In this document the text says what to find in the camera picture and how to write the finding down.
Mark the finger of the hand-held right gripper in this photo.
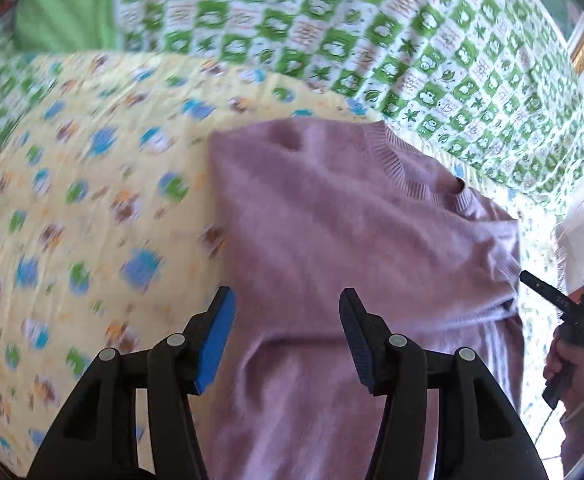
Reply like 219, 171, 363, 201
519, 270, 580, 313

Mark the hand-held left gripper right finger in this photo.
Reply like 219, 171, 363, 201
338, 287, 550, 480

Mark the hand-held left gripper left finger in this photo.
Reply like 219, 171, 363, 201
26, 286, 237, 480

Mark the purple knit sweater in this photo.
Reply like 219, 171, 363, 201
199, 117, 526, 480

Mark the person's right hand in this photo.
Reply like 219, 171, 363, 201
543, 325, 584, 423

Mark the yellow bear print bedsheet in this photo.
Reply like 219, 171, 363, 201
0, 52, 567, 476

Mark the green checkered quilt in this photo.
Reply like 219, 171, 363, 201
114, 0, 584, 211

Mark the plain green pillow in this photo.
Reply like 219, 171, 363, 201
14, 0, 123, 53

